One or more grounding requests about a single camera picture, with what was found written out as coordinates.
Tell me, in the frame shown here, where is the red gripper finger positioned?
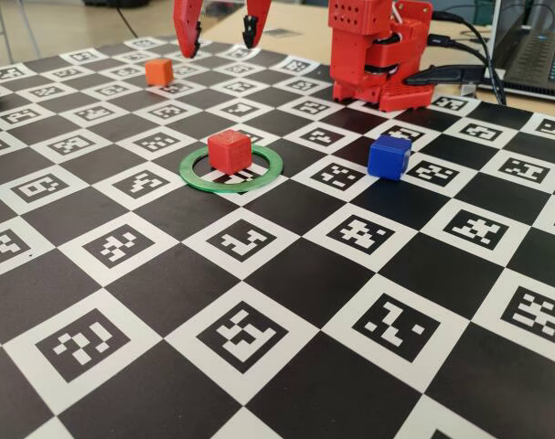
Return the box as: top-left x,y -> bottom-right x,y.
241,0 -> 273,50
173,0 -> 204,59

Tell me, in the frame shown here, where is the orange cube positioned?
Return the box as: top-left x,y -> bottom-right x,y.
144,58 -> 176,87

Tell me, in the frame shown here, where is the red cube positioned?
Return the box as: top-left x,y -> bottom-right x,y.
207,129 -> 252,176

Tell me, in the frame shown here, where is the blue cube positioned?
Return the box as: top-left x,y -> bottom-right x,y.
367,134 -> 413,182

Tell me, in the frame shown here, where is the dark laptop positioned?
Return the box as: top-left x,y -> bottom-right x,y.
489,0 -> 555,104

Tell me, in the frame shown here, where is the green flat ring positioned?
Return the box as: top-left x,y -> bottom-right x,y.
178,142 -> 284,194

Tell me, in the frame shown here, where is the black usb cable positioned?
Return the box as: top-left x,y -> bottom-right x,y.
431,10 -> 496,92
427,34 -> 507,106

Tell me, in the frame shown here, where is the black plug with cable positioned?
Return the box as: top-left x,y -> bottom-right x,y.
404,63 -> 486,88

